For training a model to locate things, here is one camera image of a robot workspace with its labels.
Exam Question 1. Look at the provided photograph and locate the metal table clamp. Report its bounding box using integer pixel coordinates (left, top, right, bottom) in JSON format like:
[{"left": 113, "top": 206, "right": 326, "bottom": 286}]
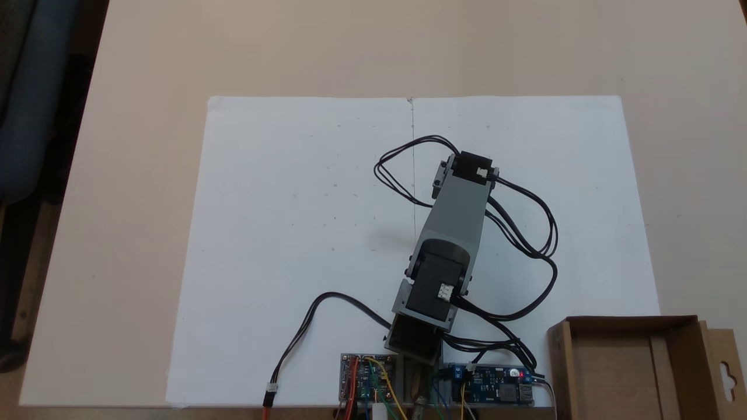
[{"left": 410, "top": 378, "right": 431, "bottom": 420}]

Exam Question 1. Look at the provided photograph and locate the white paper sheet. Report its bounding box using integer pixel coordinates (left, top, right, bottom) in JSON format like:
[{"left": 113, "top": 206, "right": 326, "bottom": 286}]
[
  {"left": 165, "top": 96, "right": 417, "bottom": 408},
  {"left": 411, "top": 94, "right": 661, "bottom": 407}
]

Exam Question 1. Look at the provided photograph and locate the black power cable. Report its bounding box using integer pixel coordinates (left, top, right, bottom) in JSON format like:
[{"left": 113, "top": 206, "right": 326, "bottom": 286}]
[{"left": 261, "top": 291, "right": 393, "bottom": 420}]

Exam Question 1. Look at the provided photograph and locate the black servo cable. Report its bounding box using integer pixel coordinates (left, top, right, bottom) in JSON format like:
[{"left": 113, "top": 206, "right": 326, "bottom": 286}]
[
  {"left": 442, "top": 295, "right": 542, "bottom": 381},
  {"left": 373, "top": 135, "right": 462, "bottom": 208},
  {"left": 483, "top": 173, "right": 560, "bottom": 322}
]

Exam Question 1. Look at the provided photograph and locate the blue circuit board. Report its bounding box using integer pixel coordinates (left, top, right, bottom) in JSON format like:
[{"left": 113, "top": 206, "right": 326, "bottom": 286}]
[{"left": 445, "top": 362, "right": 536, "bottom": 405}]

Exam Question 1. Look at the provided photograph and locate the yellow jumper wire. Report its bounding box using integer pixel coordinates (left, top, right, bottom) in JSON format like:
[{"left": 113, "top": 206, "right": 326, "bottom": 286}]
[{"left": 362, "top": 356, "right": 406, "bottom": 420}]

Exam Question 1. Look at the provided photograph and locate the orange red jumper wire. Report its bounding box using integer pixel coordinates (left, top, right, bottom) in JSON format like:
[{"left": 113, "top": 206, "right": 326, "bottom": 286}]
[{"left": 342, "top": 356, "right": 359, "bottom": 420}]

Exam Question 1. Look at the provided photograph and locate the brown cardboard box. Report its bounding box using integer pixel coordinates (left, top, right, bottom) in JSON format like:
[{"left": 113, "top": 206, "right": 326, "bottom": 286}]
[{"left": 547, "top": 315, "right": 738, "bottom": 420}]

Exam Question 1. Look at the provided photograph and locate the circuit board with coloured wires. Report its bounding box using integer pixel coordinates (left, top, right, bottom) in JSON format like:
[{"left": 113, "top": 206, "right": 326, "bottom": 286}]
[{"left": 340, "top": 352, "right": 399, "bottom": 404}]

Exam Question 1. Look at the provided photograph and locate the blue grey office chair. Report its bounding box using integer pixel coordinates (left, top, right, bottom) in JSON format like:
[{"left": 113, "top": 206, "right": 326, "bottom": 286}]
[{"left": 0, "top": 0, "right": 82, "bottom": 205}]

